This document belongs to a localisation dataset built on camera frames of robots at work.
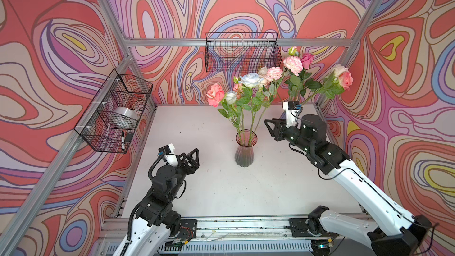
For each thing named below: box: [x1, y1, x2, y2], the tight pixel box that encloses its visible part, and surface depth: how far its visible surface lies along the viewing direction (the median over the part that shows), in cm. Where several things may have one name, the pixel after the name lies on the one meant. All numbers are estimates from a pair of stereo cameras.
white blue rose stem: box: [225, 91, 245, 143], surface depth 74 cm
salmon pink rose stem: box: [206, 82, 243, 144], surface depth 65 cm
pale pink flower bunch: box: [248, 46, 305, 143], surface depth 67 cm
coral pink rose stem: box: [302, 71, 354, 105], surface depth 78 cm
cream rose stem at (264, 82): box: [250, 66, 271, 147], surface depth 72 cm
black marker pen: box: [121, 130, 126, 152], surface depth 75 cm
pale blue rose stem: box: [236, 72, 264, 143], surface depth 72 cm
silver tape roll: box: [113, 106, 140, 128], surface depth 73 cm
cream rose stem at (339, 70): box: [312, 64, 349, 95], surface depth 79 cm
